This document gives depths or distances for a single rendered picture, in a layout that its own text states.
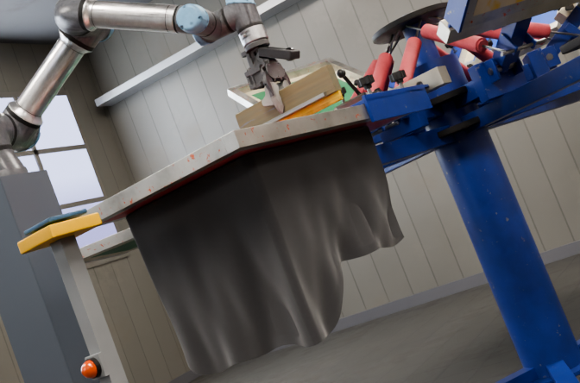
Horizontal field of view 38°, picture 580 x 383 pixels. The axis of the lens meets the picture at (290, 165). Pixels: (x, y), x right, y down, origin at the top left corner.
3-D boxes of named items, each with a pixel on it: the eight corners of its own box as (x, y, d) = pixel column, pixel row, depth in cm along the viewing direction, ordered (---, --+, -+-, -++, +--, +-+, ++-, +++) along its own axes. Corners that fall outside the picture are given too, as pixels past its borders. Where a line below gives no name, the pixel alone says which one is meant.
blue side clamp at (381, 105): (375, 121, 204) (363, 95, 204) (359, 128, 207) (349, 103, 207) (433, 107, 227) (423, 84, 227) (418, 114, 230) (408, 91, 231)
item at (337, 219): (325, 339, 176) (252, 152, 179) (312, 343, 178) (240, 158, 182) (430, 279, 211) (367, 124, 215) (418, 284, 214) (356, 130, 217)
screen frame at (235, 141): (240, 147, 167) (233, 130, 167) (78, 232, 203) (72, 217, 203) (429, 104, 228) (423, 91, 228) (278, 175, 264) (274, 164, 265)
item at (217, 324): (320, 346, 174) (245, 153, 178) (183, 384, 202) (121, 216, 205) (329, 341, 176) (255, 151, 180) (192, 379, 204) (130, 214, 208)
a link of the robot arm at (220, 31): (180, 18, 232) (215, 2, 230) (196, 24, 243) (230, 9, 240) (191, 44, 232) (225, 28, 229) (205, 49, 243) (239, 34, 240)
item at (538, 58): (502, 89, 241) (486, 50, 242) (305, 178, 290) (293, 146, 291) (594, 67, 305) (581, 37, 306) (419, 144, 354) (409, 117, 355)
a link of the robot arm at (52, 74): (-28, 135, 251) (72, -15, 241) (2, 136, 265) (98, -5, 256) (0, 160, 248) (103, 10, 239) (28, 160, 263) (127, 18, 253)
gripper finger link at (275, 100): (270, 120, 233) (262, 89, 235) (286, 112, 229) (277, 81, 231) (263, 120, 231) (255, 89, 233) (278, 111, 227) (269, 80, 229)
